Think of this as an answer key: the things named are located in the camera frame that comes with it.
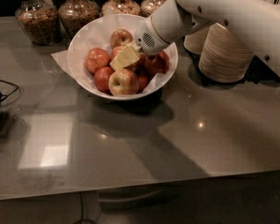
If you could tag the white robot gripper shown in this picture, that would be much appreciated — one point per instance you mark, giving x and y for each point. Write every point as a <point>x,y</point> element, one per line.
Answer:
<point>150,41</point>

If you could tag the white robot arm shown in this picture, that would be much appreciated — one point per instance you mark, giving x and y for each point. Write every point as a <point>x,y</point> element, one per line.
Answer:
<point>254,22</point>

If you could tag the top red yellow apple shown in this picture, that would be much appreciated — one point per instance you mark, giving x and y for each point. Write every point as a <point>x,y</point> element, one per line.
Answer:
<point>120,37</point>

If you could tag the white ceramic bowl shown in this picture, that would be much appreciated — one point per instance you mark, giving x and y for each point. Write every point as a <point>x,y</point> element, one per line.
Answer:
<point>93,31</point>

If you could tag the lower right red apple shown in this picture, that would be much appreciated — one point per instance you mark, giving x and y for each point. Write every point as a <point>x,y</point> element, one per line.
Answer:
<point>143,81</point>

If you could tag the front left red apple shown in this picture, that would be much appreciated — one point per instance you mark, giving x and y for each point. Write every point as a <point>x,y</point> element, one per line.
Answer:
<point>101,79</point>

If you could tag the rear paper bowl stack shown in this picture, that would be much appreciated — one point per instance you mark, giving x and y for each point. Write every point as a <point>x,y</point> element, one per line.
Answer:
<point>194,43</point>

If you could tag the paper bowl stack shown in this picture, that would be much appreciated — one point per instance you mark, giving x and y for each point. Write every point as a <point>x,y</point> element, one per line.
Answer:
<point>224,58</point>
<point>194,43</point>

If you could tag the front paper bowl stack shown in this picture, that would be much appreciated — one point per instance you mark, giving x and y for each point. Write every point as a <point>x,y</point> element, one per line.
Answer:
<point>224,58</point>

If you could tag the far left cereal jar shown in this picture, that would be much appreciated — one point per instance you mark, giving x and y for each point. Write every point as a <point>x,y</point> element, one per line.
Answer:
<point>40,21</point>

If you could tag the black mat under bowls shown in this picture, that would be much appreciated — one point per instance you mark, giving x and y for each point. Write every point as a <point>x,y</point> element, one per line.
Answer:
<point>257,73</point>

